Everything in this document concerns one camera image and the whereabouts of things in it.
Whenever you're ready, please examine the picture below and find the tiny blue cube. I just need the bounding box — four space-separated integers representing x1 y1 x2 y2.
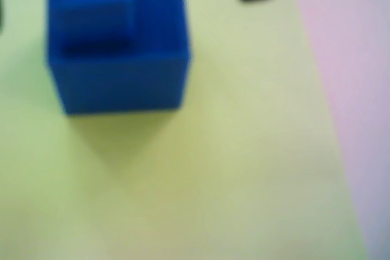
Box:
59 0 137 57

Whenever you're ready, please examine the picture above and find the small blue cube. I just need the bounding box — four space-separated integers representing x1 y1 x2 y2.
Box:
46 0 192 117

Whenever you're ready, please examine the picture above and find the green paper square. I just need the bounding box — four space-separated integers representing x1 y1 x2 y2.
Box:
0 0 371 260

